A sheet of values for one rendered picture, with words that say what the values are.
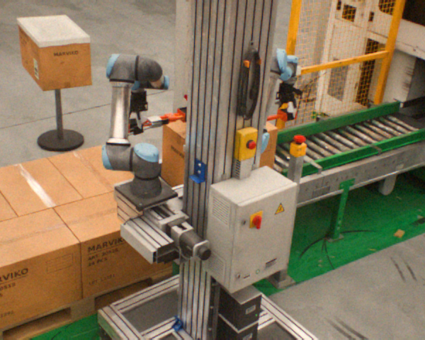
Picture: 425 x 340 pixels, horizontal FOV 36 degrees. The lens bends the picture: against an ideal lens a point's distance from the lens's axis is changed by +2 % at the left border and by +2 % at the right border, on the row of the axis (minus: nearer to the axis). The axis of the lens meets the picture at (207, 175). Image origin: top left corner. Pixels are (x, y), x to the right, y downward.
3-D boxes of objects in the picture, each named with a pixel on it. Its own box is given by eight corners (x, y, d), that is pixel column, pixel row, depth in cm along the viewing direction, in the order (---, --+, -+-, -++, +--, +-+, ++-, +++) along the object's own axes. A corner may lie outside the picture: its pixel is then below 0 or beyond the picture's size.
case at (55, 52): (21, 65, 556) (16, 18, 537) (68, 60, 574) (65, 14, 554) (42, 91, 511) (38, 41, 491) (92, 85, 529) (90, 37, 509)
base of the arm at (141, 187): (168, 192, 311) (168, 174, 306) (142, 201, 302) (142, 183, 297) (150, 178, 321) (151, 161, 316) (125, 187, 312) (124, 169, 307)
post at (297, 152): (280, 275, 427) (299, 139, 377) (286, 280, 422) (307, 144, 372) (272, 278, 423) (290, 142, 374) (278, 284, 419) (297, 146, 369)
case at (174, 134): (235, 157, 450) (240, 105, 430) (271, 183, 421) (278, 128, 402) (161, 178, 420) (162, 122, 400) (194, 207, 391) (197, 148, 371)
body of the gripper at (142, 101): (148, 112, 359) (148, 91, 353) (134, 114, 355) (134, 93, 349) (142, 106, 365) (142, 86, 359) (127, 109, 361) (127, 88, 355)
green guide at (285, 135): (389, 106, 541) (391, 96, 537) (399, 111, 534) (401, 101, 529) (231, 147, 461) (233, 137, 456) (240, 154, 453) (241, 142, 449)
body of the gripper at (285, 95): (275, 100, 383) (277, 81, 377) (286, 98, 388) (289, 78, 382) (282, 105, 378) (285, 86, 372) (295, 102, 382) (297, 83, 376)
